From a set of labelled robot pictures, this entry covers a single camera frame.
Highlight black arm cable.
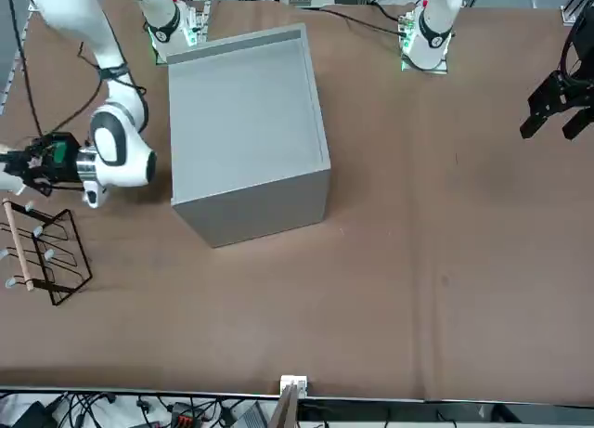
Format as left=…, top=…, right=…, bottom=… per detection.
left=559, top=14, right=587, bottom=82
left=4, top=0, right=148, bottom=144

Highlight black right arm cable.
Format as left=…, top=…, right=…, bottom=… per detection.
left=4, top=0, right=148, bottom=144

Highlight aluminium frame post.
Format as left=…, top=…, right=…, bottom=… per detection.
left=269, top=374, right=308, bottom=428

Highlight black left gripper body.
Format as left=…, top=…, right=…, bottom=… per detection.
left=555, top=14, right=594, bottom=110

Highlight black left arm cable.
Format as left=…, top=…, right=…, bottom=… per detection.
left=559, top=14, right=587, bottom=82

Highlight red and black connector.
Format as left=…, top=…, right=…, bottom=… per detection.
left=169, top=402, right=208, bottom=427

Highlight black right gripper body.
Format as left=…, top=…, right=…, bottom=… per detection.
left=25, top=131, right=83, bottom=188

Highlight gray metal cabinet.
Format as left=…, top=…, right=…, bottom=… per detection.
left=165, top=22, right=331, bottom=249

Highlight black wire cup rack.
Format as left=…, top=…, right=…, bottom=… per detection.
left=0, top=199, right=94, bottom=307

